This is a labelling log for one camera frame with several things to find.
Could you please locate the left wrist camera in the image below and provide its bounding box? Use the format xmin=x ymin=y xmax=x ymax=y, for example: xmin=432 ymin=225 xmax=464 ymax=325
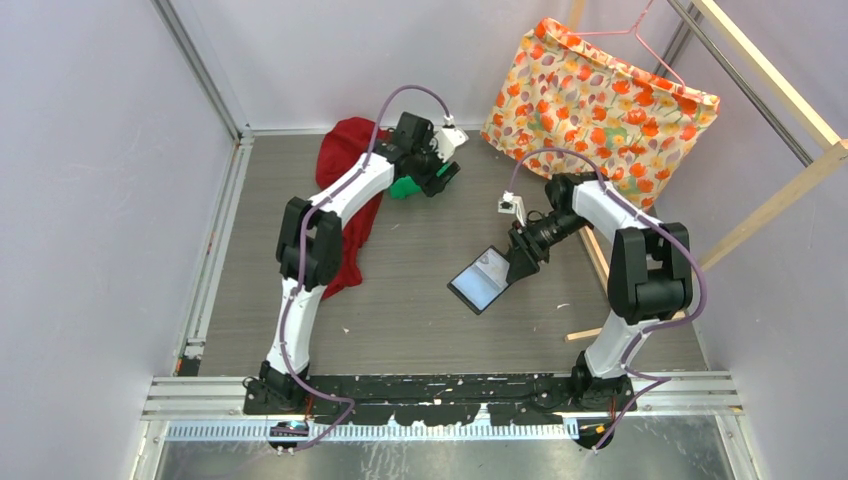
xmin=434 ymin=115 xmax=469 ymax=163

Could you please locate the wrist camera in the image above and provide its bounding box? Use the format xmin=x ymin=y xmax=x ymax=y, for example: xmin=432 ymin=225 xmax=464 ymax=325
xmin=497 ymin=191 xmax=527 ymax=227
xmin=434 ymin=115 xmax=469 ymax=163

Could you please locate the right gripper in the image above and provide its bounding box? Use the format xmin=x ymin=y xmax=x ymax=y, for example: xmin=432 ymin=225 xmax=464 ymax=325
xmin=507 ymin=210 xmax=591 ymax=285

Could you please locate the green plastic bin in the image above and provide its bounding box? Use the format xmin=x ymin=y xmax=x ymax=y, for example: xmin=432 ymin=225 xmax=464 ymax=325
xmin=388 ymin=176 xmax=426 ymax=199

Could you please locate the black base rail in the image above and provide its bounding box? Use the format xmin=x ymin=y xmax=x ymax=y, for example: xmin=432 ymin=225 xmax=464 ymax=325
xmin=241 ymin=370 xmax=635 ymax=427

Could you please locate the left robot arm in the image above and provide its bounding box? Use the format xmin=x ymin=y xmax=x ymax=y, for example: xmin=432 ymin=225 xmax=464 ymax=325
xmin=258 ymin=112 xmax=468 ymax=414

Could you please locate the black card holder wallet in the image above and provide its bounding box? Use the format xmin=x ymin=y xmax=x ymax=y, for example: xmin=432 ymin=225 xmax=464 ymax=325
xmin=447 ymin=246 xmax=509 ymax=315

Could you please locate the red cloth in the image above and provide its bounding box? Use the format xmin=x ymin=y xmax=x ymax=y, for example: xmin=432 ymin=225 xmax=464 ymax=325
xmin=315 ymin=117 xmax=388 ymax=300

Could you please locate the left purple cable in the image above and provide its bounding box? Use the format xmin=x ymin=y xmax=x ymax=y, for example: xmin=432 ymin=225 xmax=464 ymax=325
xmin=276 ymin=84 xmax=457 ymax=453

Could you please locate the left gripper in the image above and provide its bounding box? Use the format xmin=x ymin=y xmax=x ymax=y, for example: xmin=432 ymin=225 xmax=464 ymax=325
xmin=410 ymin=131 xmax=458 ymax=197

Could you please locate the pink wire hanger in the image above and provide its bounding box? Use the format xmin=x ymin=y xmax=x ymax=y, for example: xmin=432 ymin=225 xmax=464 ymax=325
xmin=570 ymin=0 xmax=688 ymax=91

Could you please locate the wooden frame rack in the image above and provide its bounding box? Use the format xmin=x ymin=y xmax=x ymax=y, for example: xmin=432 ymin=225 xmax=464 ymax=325
xmin=557 ymin=0 xmax=848 ymax=343

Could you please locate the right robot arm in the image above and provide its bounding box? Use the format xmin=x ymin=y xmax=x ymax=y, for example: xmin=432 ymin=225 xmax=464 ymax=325
xmin=506 ymin=174 xmax=694 ymax=411

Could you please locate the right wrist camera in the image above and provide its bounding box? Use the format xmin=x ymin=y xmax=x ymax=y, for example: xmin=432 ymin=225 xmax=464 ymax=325
xmin=497 ymin=191 xmax=527 ymax=227

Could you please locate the floral fabric bag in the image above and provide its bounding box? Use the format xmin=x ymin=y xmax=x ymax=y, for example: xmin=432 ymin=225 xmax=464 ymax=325
xmin=481 ymin=18 xmax=720 ymax=210

